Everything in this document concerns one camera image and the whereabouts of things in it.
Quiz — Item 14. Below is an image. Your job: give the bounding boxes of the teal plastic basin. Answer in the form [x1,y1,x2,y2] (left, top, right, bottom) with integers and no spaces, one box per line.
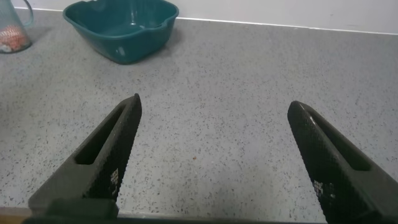
[62,0,180,65]

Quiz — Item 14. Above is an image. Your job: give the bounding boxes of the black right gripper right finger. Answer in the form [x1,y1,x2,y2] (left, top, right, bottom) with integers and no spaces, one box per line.
[287,100,398,224]

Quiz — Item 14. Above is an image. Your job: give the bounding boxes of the red white ring candies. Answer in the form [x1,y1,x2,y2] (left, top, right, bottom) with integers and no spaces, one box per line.
[0,25,32,53]

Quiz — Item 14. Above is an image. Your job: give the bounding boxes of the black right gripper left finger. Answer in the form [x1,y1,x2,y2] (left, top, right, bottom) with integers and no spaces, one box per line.
[27,93,143,218]

